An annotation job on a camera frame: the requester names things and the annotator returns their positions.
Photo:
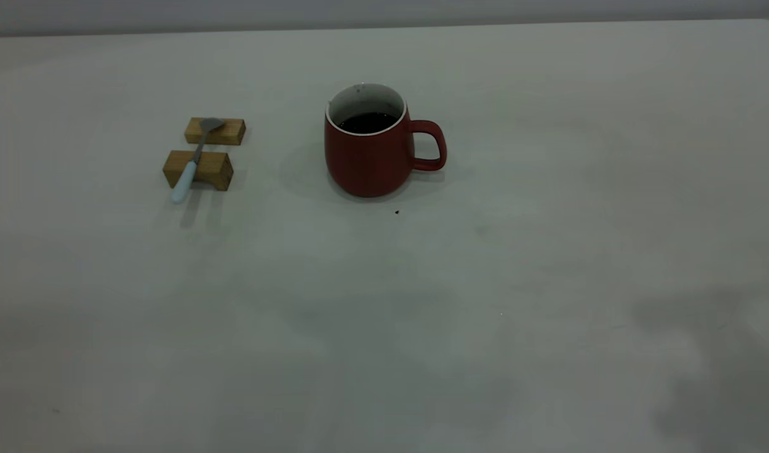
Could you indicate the dark coffee liquid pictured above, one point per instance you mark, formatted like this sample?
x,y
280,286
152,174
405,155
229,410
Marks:
x,y
367,123

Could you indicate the arched wooden block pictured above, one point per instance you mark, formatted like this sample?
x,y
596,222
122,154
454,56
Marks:
x,y
213,168

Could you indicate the flat rectangular wooden block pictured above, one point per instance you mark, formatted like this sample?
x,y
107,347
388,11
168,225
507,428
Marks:
x,y
230,133

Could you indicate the red ceramic mug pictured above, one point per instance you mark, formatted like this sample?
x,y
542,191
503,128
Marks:
x,y
367,162

